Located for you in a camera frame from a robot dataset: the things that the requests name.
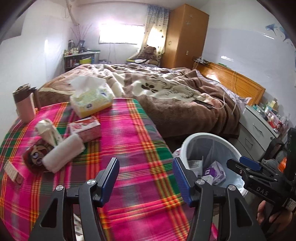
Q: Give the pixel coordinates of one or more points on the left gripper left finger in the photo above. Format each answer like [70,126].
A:
[94,194]

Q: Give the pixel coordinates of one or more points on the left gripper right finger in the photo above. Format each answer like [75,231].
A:
[199,195]

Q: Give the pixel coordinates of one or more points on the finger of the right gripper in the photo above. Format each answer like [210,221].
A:
[251,164]

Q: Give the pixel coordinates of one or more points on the purple white medicine box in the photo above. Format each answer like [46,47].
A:
[214,174]

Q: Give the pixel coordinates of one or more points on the white towel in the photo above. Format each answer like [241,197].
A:
[67,150]

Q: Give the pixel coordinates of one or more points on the white green text box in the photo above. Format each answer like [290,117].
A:
[13,173]

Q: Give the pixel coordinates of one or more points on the white round trash bin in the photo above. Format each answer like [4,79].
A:
[210,148]

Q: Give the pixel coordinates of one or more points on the person's right hand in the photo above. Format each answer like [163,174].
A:
[281,219]

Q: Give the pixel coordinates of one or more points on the white bedside drawer cabinet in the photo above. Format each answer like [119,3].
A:
[255,134]

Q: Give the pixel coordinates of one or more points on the pink plaid blanket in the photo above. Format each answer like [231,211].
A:
[145,203]

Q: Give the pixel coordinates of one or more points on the pink white small carton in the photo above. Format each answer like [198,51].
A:
[87,129]

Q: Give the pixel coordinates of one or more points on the red cartoon can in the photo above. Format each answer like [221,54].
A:
[34,155]

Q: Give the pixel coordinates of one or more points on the black phone on bed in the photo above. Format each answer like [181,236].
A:
[207,105]

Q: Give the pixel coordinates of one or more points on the crumpled white green tissue packet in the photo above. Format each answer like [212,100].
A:
[48,132]

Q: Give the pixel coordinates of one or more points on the wooden headboard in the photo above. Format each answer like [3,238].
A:
[238,83]

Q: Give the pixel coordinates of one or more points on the brown paw print blanket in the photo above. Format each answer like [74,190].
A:
[166,95]

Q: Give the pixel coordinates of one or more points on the yellow tissue pack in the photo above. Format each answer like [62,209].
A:
[91,95]

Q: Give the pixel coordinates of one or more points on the pink brown travel mug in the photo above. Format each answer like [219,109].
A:
[27,100]

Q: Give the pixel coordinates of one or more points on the cluttered grey shelf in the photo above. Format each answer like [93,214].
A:
[79,55]

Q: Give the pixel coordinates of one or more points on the brown teddy bear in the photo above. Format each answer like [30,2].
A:
[149,54]

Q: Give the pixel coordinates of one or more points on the wooden wardrobe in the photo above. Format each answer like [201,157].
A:
[185,37]

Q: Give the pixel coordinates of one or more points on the vase with twigs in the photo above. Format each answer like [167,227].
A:
[80,32]

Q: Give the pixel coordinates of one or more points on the floral curtain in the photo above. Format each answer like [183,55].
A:
[155,32]

